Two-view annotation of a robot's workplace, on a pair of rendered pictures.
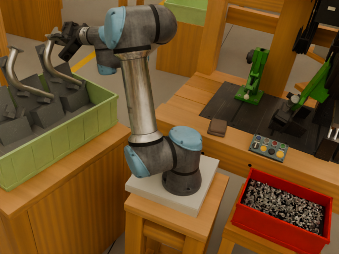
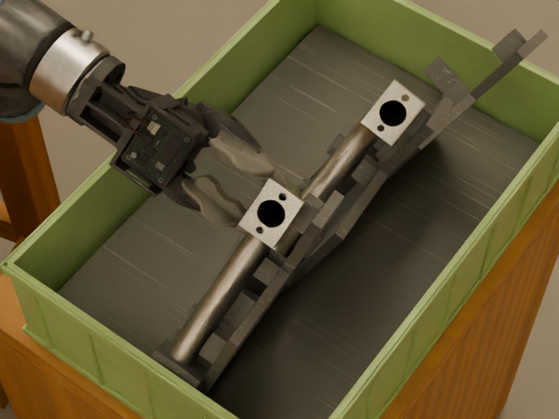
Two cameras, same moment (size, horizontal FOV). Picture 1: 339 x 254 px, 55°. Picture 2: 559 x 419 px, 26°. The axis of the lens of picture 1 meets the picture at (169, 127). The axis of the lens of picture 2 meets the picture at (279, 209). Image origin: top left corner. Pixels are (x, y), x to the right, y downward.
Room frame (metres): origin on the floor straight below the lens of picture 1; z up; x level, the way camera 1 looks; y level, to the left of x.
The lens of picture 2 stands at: (2.01, 0.63, 2.11)
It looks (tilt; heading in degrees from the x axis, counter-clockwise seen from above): 55 degrees down; 185
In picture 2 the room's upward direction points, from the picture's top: straight up
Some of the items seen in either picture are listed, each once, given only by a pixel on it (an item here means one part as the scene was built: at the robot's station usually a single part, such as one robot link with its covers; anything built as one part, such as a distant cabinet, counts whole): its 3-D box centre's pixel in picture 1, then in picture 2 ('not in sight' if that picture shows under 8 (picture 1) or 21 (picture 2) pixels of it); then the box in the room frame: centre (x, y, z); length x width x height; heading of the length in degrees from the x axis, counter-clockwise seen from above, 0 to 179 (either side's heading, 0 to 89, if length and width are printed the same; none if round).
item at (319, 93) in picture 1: (322, 82); not in sight; (1.28, -0.63, 1.17); 0.13 x 0.12 x 0.20; 68
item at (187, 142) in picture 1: (183, 147); not in sight; (0.87, -0.06, 1.06); 0.13 x 0.12 x 0.14; 120
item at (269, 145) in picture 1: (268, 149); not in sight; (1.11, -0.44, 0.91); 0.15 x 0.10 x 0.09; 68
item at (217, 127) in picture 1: (217, 127); not in sight; (1.22, -0.22, 0.91); 0.10 x 0.08 x 0.03; 169
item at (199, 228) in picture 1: (179, 192); not in sight; (0.87, -0.07, 0.83); 0.32 x 0.32 x 0.04; 72
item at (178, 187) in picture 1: (182, 171); not in sight; (0.87, -0.07, 0.94); 0.15 x 0.15 x 0.10
